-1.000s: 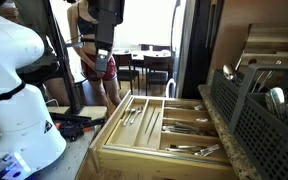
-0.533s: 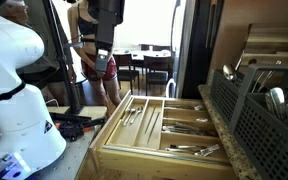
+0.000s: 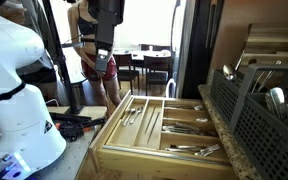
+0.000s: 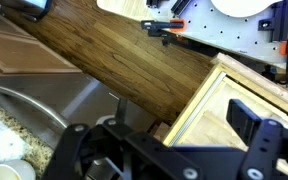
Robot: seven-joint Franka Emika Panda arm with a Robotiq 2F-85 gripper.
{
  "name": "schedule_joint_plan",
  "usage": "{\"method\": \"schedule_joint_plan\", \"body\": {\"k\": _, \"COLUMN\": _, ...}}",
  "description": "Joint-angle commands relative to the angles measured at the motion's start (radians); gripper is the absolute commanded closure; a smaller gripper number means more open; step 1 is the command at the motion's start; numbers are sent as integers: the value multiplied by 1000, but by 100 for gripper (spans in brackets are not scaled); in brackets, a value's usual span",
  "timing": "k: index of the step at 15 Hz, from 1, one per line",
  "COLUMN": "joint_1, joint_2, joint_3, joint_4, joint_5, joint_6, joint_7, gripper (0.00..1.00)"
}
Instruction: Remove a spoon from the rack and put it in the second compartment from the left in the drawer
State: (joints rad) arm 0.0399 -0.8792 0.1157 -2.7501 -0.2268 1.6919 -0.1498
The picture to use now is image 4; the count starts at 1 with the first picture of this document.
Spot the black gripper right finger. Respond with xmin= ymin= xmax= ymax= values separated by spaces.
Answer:
xmin=226 ymin=99 xmax=288 ymax=180

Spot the stainless steel dishwasher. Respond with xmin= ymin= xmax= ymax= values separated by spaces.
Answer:
xmin=0 ymin=73 xmax=158 ymax=151

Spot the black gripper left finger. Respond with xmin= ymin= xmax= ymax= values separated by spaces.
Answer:
xmin=42 ymin=117 xmax=202 ymax=180

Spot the white cup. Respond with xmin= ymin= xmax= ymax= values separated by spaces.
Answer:
xmin=0 ymin=160 xmax=37 ymax=180

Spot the wooden cutlery drawer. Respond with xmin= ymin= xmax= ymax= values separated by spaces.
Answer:
xmin=164 ymin=54 xmax=288 ymax=180

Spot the white perforated robot table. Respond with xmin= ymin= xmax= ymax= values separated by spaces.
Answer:
xmin=96 ymin=0 xmax=288 ymax=69

